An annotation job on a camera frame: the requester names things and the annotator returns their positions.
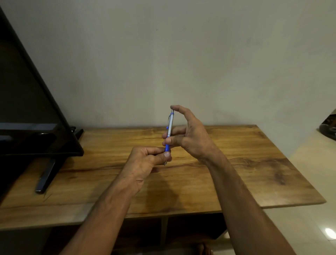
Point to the person's left hand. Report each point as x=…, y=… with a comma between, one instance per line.
x=139, y=168

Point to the person's right hand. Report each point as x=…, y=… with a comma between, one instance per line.
x=195, y=141

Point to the person's left thumb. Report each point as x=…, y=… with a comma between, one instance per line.
x=162, y=157

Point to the person's right thumb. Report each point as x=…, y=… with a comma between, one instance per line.
x=183, y=113

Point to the person's right middle finger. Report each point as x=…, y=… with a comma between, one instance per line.
x=173, y=141

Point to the silver and blue click pen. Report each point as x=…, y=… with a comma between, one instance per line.
x=170, y=126

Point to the person's left forearm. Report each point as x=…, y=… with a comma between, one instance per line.
x=105, y=218

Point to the person's right forearm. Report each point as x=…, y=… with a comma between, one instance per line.
x=244, y=210

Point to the wooden table support panel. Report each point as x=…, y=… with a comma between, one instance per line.
x=164, y=231

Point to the black television stand foot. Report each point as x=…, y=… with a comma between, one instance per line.
x=77, y=132
x=47, y=176

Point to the person's foot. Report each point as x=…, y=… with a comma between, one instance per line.
x=204, y=249

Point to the black flat screen television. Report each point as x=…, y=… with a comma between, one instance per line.
x=28, y=105

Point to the dark round appliance base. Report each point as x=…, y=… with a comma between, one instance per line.
x=329, y=127

